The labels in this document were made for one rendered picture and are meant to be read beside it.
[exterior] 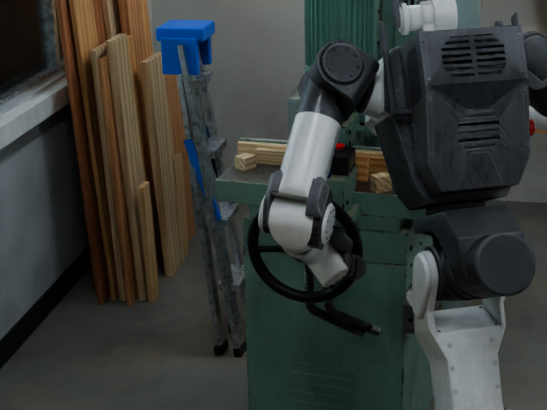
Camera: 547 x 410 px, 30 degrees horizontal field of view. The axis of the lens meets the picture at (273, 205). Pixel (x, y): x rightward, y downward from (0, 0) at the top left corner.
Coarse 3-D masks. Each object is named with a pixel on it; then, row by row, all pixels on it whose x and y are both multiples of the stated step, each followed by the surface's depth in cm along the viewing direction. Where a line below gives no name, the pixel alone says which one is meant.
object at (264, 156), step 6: (258, 150) 278; (264, 150) 278; (270, 150) 277; (276, 150) 277; (282, 150) 277; (258, 156) 279; (264, 156) 278; (270, 156) 278; (276, 156) 277; (282, 156) 277; (258, 162) 279; (264, 162) 279; (270, 162) 278; (276, 162) 278
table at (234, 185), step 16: (224, 176) 270; (240, 176) 270; (256, 176) 270; (224, 192) 268; (240, 192) 267; (256, 192) 265; (368, 192) 256; (384, 192) 256; (352, 208) 254; (368, 208) 257; (384, 208) 256; (400, 208) 255; (336, 224) 251
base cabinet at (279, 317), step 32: (288, 256) 269; (256, 288) 275; (320, 288) 269; (352, 288) 266; (384, 288) 264; (256, 320) 279; (288, 320) 275; (320, 320) 272; (384, 320) 266; (256, 352) 282; (288, 352) 279; (320, 352) 276; (352, 352) 273; (384, 352) 270; (416, 352) 290; (256, 384) 286; (288, 384) 282; (320, 384) 279; (352, 384) 276; (384, 384) 273; (416, 384) 295
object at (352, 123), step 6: (354, 114) 275; (348, 120) 269; (354, 120) 271; (342, 126) 264; (348, 126) 265; (354, 126) 272; (342, 132) 265; (348, 132) 266; (354, 132) 272; (342, 138) 265; (348, 138) 267; (354, 138) 273; (348, 144) 267
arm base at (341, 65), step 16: (336, 48) 189; (352, 48) 190; (320, 64) 188; (336, 64) 188; (352, 64) 189; (368, 64) 190; (336, 80) 187; (352, 80) 188; (368, 80) 190; (352, 96) 188
